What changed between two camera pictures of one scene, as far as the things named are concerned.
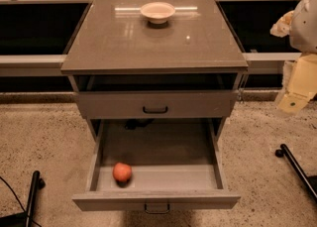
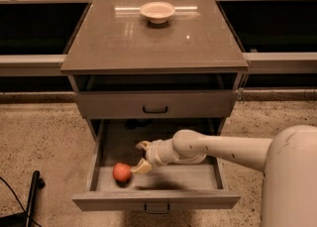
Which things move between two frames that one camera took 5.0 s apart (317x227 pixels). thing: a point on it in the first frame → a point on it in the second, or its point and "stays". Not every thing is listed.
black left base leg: x=23 y=219 stays
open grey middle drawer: x=174 y=165 stays
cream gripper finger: x=281 y=28 → x=158 y=153
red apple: x=122 y=173 stays
